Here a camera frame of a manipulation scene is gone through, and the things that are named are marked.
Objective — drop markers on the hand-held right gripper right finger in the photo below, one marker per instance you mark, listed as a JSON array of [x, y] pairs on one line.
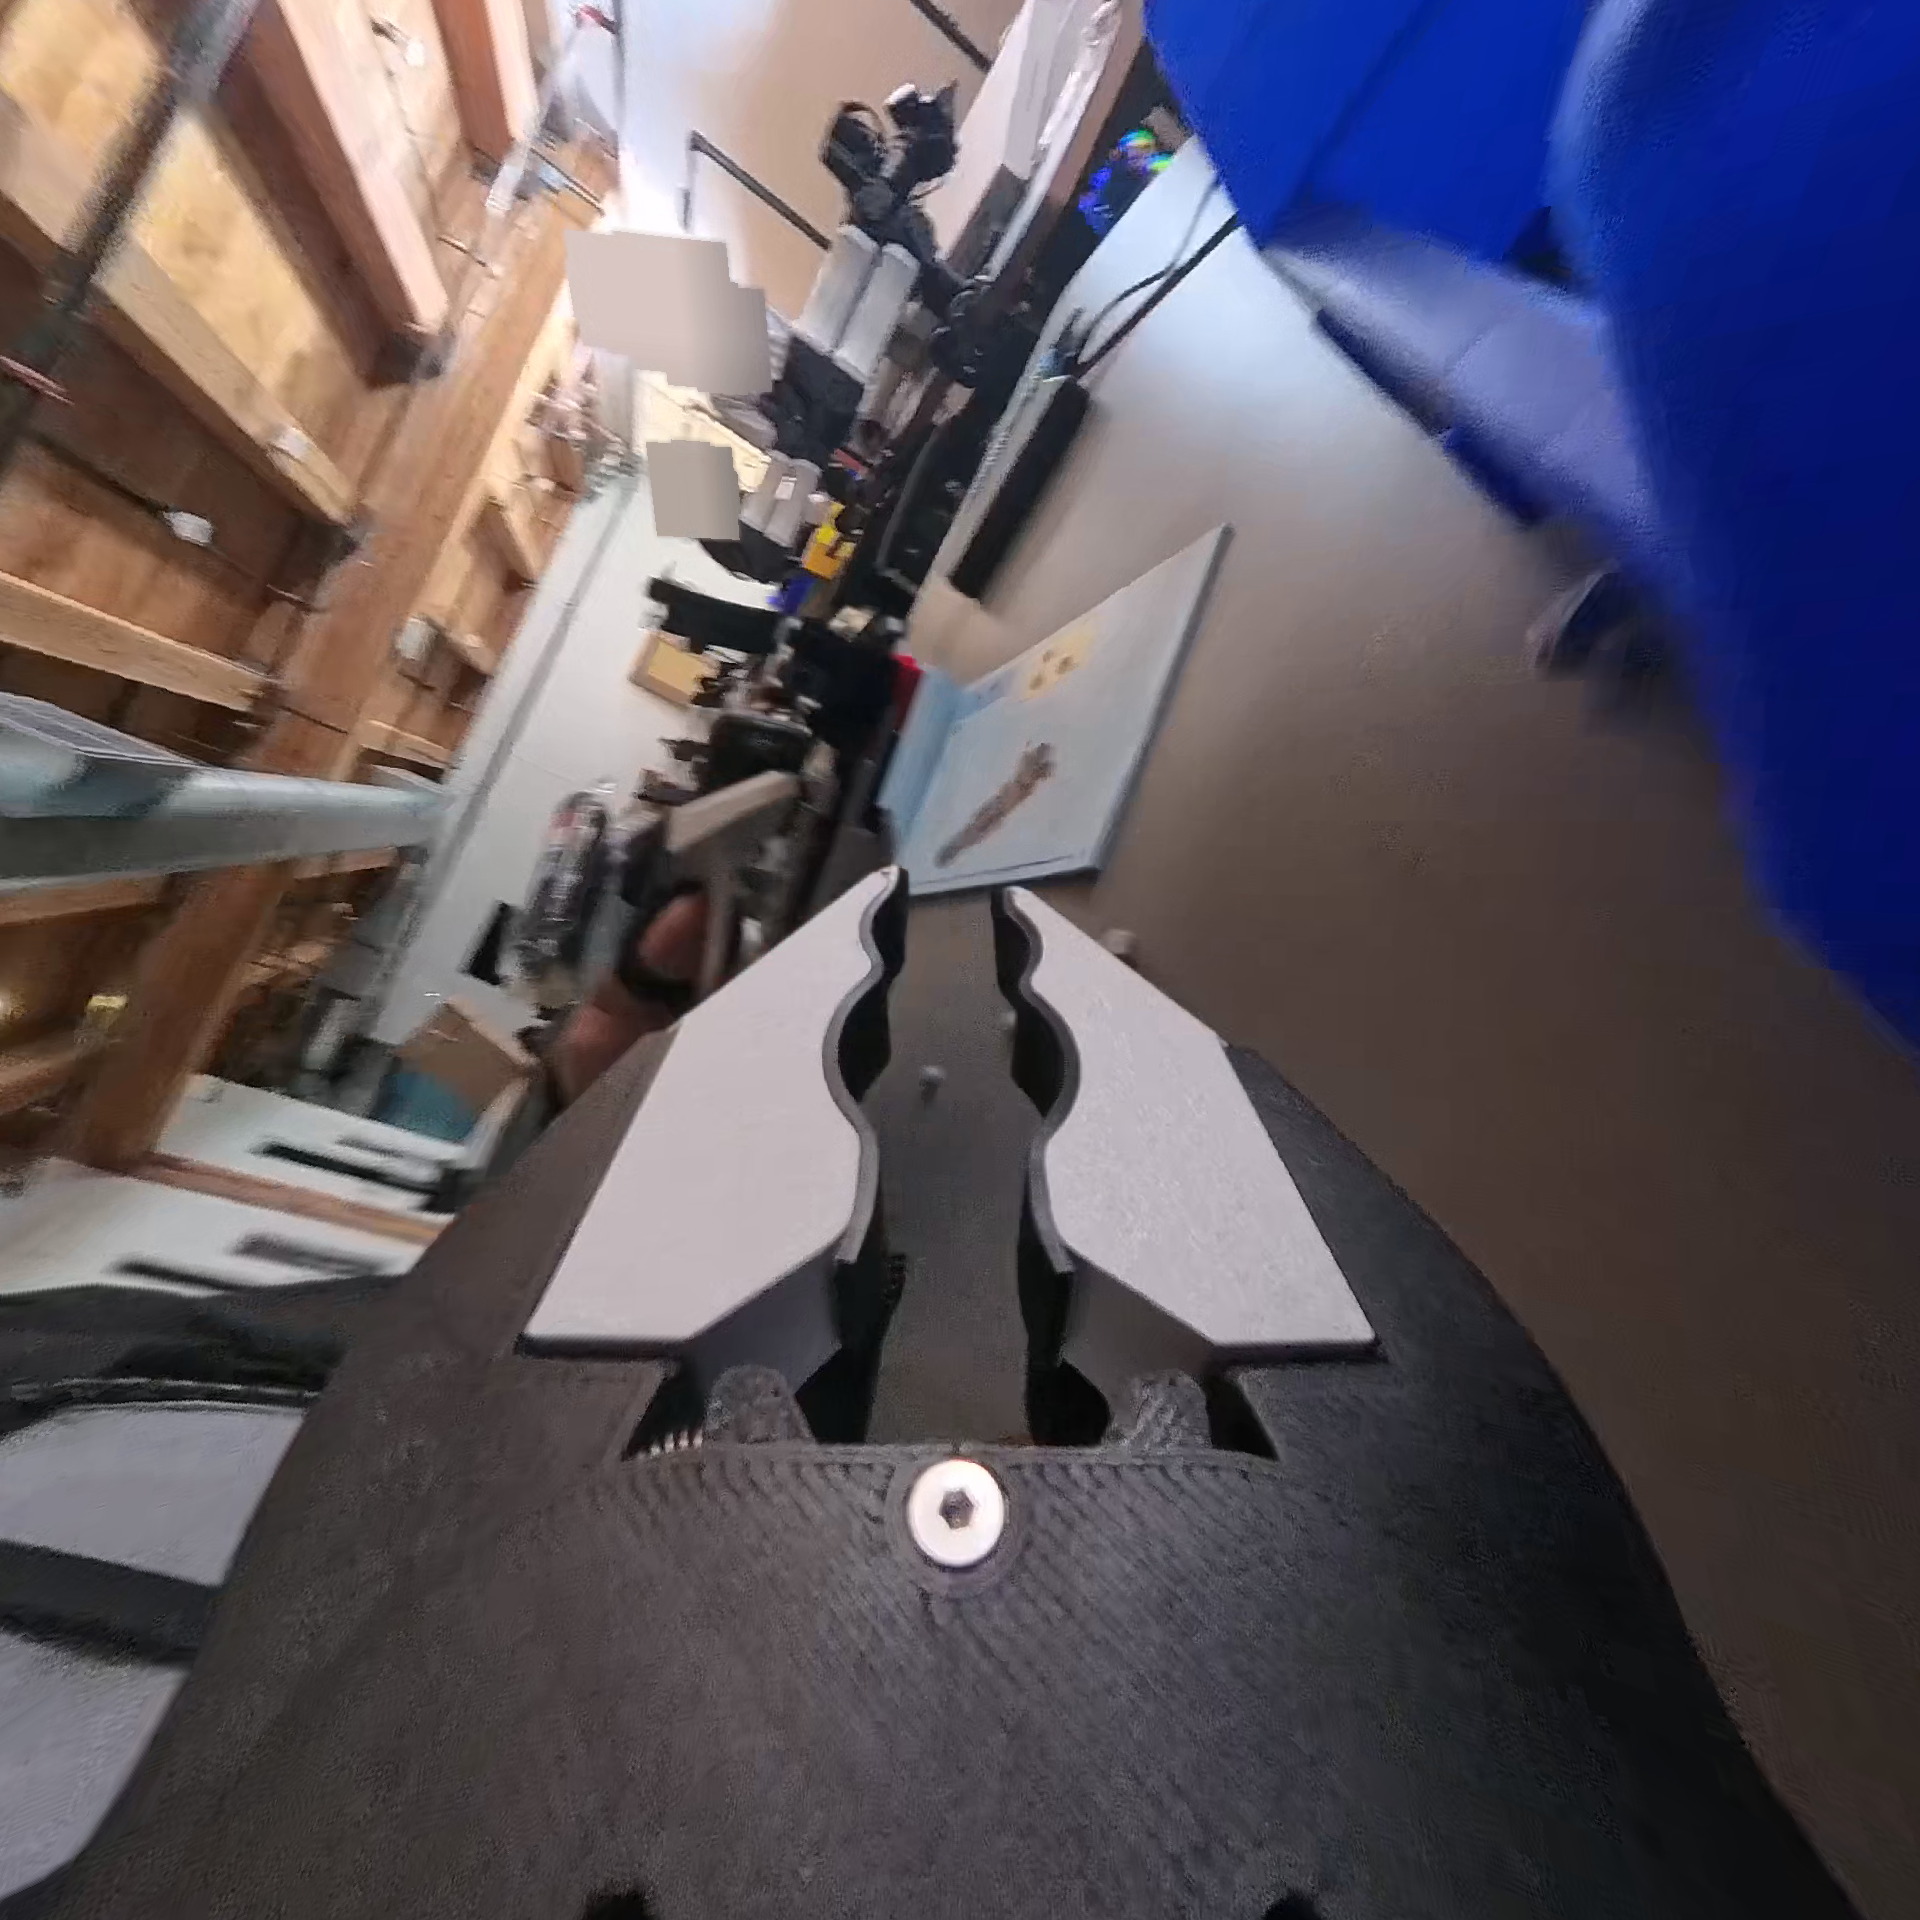
[[1200, 1201]]

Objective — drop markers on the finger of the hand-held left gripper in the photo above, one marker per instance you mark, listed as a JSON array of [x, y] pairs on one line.
[[728, 820]]

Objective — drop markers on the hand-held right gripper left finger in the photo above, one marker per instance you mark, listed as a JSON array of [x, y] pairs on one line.
[[704, 1201]]

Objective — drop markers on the blue plastic bin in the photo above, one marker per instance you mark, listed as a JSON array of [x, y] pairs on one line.
[[1724, 376]]

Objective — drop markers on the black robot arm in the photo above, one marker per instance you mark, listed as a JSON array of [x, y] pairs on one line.
[[901, 195]]

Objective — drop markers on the person's left hand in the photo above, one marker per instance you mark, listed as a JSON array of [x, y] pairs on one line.
[[630, 989]]

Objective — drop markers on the toy instruction booklet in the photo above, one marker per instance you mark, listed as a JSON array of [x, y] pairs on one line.
[[1049, 720]]

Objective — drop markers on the black power bank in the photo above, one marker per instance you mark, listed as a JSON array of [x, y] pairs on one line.
[[1021, 481]]

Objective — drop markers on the computer case with coloured lights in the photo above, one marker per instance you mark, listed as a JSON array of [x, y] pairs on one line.
[[1132, 162]]

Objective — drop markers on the silver ventilation duct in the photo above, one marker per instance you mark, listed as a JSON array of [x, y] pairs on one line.
[[225, 809]]

